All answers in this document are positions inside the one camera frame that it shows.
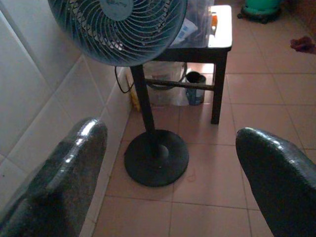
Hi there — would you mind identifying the dark red floor cloth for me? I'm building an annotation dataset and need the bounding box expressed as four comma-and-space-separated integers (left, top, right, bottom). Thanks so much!
290, 36, 316, 53

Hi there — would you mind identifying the green round container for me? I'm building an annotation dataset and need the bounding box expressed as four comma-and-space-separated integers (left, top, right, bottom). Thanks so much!
237, 0, 284, 25

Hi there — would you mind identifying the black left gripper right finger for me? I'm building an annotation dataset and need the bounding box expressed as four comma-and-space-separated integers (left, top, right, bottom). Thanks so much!
236, 127, 316, 237

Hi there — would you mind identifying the clear plastic bag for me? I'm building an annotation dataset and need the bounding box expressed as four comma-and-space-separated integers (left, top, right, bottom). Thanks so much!
170, 0, 215, 47

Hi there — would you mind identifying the white plastic bag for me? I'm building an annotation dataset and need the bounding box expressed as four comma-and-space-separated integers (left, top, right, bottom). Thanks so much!
143, 61, 190, 107

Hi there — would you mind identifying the blue black can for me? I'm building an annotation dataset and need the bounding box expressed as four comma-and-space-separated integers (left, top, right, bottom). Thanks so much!
185, 71, 207, 106

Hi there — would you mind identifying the dark wooden stool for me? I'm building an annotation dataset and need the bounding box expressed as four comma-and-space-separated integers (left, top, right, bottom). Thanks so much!
130, 4, 233, 125

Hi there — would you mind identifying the blue standing fan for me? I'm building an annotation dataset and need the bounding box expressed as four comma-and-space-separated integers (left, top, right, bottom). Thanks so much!
47, 0, 190, 188

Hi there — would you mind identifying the yellow broom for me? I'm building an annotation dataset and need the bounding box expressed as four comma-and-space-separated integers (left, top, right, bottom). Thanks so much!
125, 74, 142, 112

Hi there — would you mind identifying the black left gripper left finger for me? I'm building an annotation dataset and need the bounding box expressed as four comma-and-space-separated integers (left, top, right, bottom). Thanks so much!
0, 118, 109, 237

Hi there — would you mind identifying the black fan cable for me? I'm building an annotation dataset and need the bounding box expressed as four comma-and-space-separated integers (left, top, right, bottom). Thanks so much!
114, 66, 135, 94

